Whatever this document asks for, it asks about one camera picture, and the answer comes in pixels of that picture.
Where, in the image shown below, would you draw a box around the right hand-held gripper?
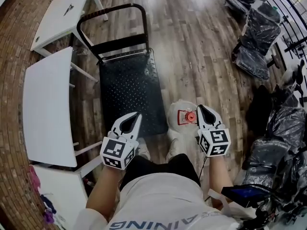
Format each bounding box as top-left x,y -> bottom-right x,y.
196,105 -> 232,158

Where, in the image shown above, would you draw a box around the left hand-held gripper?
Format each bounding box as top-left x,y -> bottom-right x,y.
100,112 -> 142,170

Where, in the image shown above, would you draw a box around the clear water jug red cap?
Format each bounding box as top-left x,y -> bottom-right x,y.
167,99 -> 201,141

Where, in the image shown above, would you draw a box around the black platform trolley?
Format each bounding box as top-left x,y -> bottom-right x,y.
76,3 -> 169,137

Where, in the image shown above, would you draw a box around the person's right forearm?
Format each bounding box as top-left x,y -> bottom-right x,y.
207,156 -> 235,201

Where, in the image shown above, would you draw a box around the person's left forearm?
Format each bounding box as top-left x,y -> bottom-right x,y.
85,163 -> 128,223

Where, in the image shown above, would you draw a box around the person's left white shoe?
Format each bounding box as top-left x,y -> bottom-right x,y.
136,138 -> 151,161

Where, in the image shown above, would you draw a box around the person's black shorts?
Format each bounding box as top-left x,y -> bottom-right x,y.
119,153 -> 201,192

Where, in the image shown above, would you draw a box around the person's white t-shirt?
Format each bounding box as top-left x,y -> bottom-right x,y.
71,173 -> 240,230

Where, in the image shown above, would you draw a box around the black monitor with blue screen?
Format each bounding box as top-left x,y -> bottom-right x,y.
220,185 -> 271,208

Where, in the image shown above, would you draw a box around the white table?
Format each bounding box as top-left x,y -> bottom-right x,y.
30,0 -> 108,57
22,46 -> 103,169
32,164 -> 90,230

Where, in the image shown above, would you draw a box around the pink cloth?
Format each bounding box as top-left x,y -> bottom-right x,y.
28,165 -> 42,189

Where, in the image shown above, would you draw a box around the purple cloth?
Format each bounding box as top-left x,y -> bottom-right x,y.
39,193 -> 58,223

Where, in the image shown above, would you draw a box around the black metal railing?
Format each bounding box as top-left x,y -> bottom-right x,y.
254,0 -> 307,64

